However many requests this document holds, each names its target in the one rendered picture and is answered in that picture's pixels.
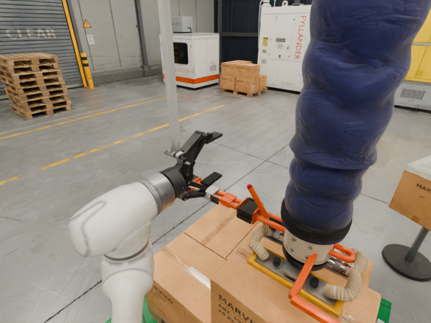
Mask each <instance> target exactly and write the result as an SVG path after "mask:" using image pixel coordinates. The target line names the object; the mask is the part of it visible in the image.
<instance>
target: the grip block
mask: <svg viewBox="0 0 431 323"><path fill-rule="evenodd" d="M256 214H258V215H260V216H261V214H260V210H259V208H258V206H257V204H256V203H255V201H254V199H253V198H251V197H249V199H248V196H247V197H246V198H245V199H243V200H242V201H241V202H240V203H239V204H238V205H237V214H236V216H237V218H239V219H241V220H243V221H245V222H247V223H249V224H251V222H252V224H254V223H255V222H256V221H257V220H256V219H255V216H256Z"/></svg>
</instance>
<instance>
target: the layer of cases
mask: <svg viewBox="0 0 431 323"><path fill-rule="evenodd" d="M236 214H237V210H235V209H233V208H231V207H230V208H227V207H225V206H223V205H222V204H220V202H219V204H217V205H215V206H214V207H213V208H212V209H211V210H209V211H208V212H207V213H206V214H204V216H202V217H201V218H200V219H198V220H197V221H196V222H195V223H193V224H192V225H191V226H190V227H189V228H187V229H186V230H185V231H184V232H183V233H181V234H180V235H179V236H177V237H176V238H175V239H174V240H173V241H171V242H170V243H169V244H167V245H166V246H165V247H164V248H163V249H162V250H160V251H159V252H158V253H156V254H155V255H154V261H155V272H154V276H153V286H152V288H151V290H150V291H149V292H148V293H147V294H146V297H147V301H148V304H149V305H150V306H151V307H152V308H153V309H154V310H155V311H156V312H157V313H158V314H159V315H160V316H161V317H162V318H163V319H164V320H165V321H166V322H167V323H211V301H210V278H211V277H212V276H213V275H214V274H215V273H216V272H217V271H218V270H219V269H220V268H221V267H222V265H223V264H224V263H225V262H226V261H227V260H228V259H229V258H230V257H231V256H232V254H233V253H234V252H235V251H236V250H237V249H238V248H239V247H240V246H241V245H242V244H243V243H244V242H245V241H246V240H247V239H248V238H249V237H250V236H251V235H252V234H253V232H254V231H255V230H256V229H257V228H259V227H261V226H263V222H260V221H258V220H257V221H256V222H255V223H254V224H252V222H251V224H249V223H247V222H245V221H243V220H241V219H239V218H237V216H236ZM373 266H374V262H373V261H371V260H368V265H367V267H366V269H365V271H364V272H363V273H361V274H360V276H361V278H362V285H364V286H366V287H368V286H369V281H370V278H371V274H372V271H373Z"/></svg>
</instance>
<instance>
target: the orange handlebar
mask: <svg viewBox="0 0 431 323"><path fill-rule="evenodd" d="M217 194H218V195H220V196H222V197H219V196H218V195H215V194H214V196H216V197H218V198H219V202H220V204H222V205H223V206H225V207H227V208H230V207H231V208H233V209H235V210H237V204H239V203H240V202H241V201H242V200H241V199H238V198H237V196H236V195H233V194H231V193H229V192H228V193H225V192H223V191H220V190H219V191H218V193H217ZM235 203H237V204H235ZM267 213H268V215H269V218H270V217H271V218H273V219H275V220H278V221H280V222H282V220H281V217H279V216H276V215H274V214H272V213H269V212H268V211H267ZM255 219H256V220H258V221H260V222H263V223H264V224H267V225H268V226H271V227H272V228H275V229H277V230H279V231H281V232H283V233H285V227H284V226H281V225H279V224H277V223H275V222H273V221H271V220H269V219H267V218H265V217H262V216H260V215H258V214H256V216H255ZM333 248H335V249H337V250H339V251H341V252H344V253H346V254H348V255H349V256H346V255H344V254H342V253H339V252H337V251H335V250H333V249H331V250H330V252H329V253H328V254H329V255H331V256H333V257H335V258H337V259H339V260H341V261H343V262H346V263H354V262H355V261H356V259H357V255H356V254H355V252H354V251H353V250H352V249H350V248H348V247H345V246H343V245H341V244H338V243H336V244H334V247H333ZM317 256H318V254H313V255H309V257H308V259H307V261H306V262H305V264H304V266H303V268H302V270H301V272H300V274H299V276H298V278H297V279H296V281H295V283H294V285H293V287H292V288H291V291H290V292H289V296H288V298H289V299H290V300H291V304H292V305H294V306H295V307H297V308H298V309H300V310H301V311H303V312H305V313H306V314H308V315H310V316H311V317H312V318H314V319H316V320H317V321H319V322H320V323H340V322H339V321H337V320H335V319H334V318H332V317H331V316H329V315H327V314H326V313H324V312H322V311H321V310H319V309H317V308H316V307H314V306H313V305H311V304H309V303H308V302H306V301H304V300H303V299H301V298H299V297H298V295H299V293H300V291H301V289H302V287H303V285H304V283H305V281H306V279H307V277H308V275H309V273H310V271H311V269H312V267H313V265H314V263H315V261H316V259H317Z"/></svg>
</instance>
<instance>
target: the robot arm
mask: <svg viewBox="0 0 431 323"><path fill-rule="evenodd" d="M222 136H223V134H222V133H219V132H216V131H214V132H212V133H209V132H207V133H205V132H202V131H199V130H195V132H194V133H193V134H192V135H191V136H190V138H189V139H188V140H187V141H186V143H184V145H183V146H182V147H181V148H180V150H178V151H176V152H175V153H174V154H173V156H174V157H175V158H176V160H177V163H176V165H175V166H173V167H169V168H166V169H164V170H163V171H161V172H152V173H150V174H148V175H147V176H145V177H143V178H141V179H138V180H136V181H135V182H133V183H130V184H127V185H121V186H119V187H117V188H114V189H112V190H110V191H108V192H106V193H104V194H103V195H100V196H99V197H97V198H95V199H94V200H93V201H91V202H89V203H88V204H86V205H85V206H84V207H83V208H81V209H80V210H79V211H77V212H76V213H75V214H74V215H73V216H72V217H71V218H70V219H69V221H68V226H67V229H68V233H69V237H70V239H71V242H72V244H73V246H74V248H75V249H76V250H77V252H78V253H79V254H80V255H82V256H83V257H95V256H101V257H102V261H101V275H102V285H103V295H104V296H105V297H106V298H108V299H110V300H111V302H112V322H111V323H142V311H143V302H144V296H145V295H146V294H147V293H148V292H149V291H150V290H151V288H152V286H153V276H154V272H155V261H154V256H153V250H152V245H151V240H150V239H149V230H150V227H151V220H152V219H153V218H154V217H156V216H157V215H159V214H160V213H161V212H163V211H164V210H165V209H167V208H168V207H170V206H171V205H172V204H173V203H174V201H175V199H176V198H179V199H181V200H182V201H186V200H188V199H192V198H197V197H205V196H206V193H205V191H206V190H207V188H208V187H209V186H211V185H212V184H213V183H214V182H215V181H217V180H218V179H219V178H221V177H222V174H220V173H217V172H213V173H211V175H209V176H207V177H206V178H205V179H203V180H201V181H200V183H197V182H195V181H193V178H194V175H193V170H194V169H193V166H194V165H195V163H196V162H195V160H196V158H197V157H198V154H199V153H200V151H201V149H202V148H203V146H204V144H209V143H211V142H213V141H214V140H216V139H218V138H220V137H222ZM185 162H189V163H190V165H189V164H187V163H185ZM189 185H190V186H193V187H196V188H200V189H199V190H192V191H186V190H187V188H188V187H189Z"/></svg>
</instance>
